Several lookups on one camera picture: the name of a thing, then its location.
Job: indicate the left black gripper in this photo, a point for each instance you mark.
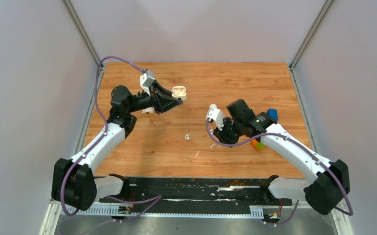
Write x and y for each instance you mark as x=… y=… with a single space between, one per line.
x=164 y=104

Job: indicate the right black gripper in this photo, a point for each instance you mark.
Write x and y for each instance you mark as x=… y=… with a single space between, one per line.
x=222 y=136

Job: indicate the white gold earbud case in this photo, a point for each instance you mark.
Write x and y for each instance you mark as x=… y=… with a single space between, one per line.
x=179 y=92

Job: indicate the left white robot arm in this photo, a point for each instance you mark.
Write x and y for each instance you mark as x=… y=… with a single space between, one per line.
x=74 y=183

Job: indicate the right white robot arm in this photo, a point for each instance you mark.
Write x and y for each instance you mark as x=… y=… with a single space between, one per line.
x=326 y=183

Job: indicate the playing card box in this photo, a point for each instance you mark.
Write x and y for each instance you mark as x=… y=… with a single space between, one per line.
x=149 y=110

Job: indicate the green building block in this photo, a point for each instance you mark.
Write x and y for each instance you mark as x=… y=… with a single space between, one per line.
x=259 y=146

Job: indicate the blue object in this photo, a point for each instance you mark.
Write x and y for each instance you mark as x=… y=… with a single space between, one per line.
x=273 y=113

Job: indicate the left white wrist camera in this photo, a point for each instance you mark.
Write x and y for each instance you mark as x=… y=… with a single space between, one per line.
x=146 y=81

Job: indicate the orange ring toy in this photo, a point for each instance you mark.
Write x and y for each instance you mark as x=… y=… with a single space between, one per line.
x=253 y=143

